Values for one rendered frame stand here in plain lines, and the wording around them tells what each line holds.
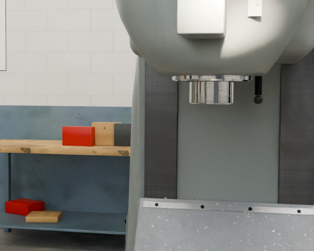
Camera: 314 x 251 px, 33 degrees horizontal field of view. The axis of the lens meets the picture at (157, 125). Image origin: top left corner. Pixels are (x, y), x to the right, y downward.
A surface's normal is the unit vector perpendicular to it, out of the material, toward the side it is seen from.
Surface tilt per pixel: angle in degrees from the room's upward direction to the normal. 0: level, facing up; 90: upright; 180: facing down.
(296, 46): 117
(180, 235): 64
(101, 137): 90
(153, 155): 90
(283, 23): 112
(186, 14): 90
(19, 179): 90
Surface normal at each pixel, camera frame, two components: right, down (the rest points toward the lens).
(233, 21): -0.18, 0.05
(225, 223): -0.16, -0.40
